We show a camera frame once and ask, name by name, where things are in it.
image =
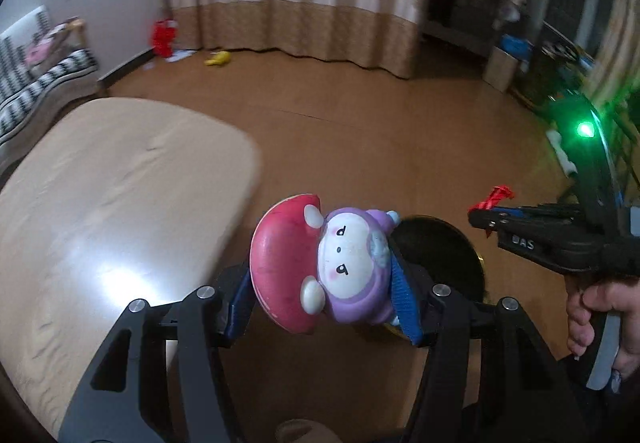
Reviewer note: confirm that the beige striped curtain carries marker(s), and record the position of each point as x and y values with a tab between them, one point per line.
620	48

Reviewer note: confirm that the yellow toy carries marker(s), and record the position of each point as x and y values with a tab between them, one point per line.
218	59

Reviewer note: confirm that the pink cloth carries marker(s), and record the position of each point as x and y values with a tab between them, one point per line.
42	48

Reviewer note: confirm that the wooden bed frame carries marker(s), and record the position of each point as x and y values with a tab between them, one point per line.
77	30

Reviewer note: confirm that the black and white striped bedding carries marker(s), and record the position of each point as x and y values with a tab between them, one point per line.
30	93

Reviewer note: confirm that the beige low table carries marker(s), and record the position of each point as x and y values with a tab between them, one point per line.
125	223

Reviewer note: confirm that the black bin with gold rim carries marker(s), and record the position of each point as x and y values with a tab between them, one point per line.
440	253

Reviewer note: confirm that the mushroom cap toy figurine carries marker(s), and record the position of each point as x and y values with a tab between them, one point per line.
340	253

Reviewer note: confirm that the cardboard box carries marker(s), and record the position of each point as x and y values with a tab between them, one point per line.
499	70

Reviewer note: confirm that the person's right hand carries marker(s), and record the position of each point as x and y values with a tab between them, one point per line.
580	323

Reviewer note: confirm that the red wrapper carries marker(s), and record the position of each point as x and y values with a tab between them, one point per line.
492	198

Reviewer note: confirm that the white paper sheet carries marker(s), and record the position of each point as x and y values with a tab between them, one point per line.
181	55

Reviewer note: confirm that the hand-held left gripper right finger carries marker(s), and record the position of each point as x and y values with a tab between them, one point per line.
405	303

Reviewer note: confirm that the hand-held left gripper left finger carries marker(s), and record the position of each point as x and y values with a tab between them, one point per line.
237	313

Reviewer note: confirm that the red plastic object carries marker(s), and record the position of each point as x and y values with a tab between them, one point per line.
164	38

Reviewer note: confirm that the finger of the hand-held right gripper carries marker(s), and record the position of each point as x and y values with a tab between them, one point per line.
545	213
487	220

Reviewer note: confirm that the blue bag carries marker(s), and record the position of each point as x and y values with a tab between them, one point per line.
515	45

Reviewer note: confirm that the white plastic object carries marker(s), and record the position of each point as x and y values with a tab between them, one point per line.
562	150

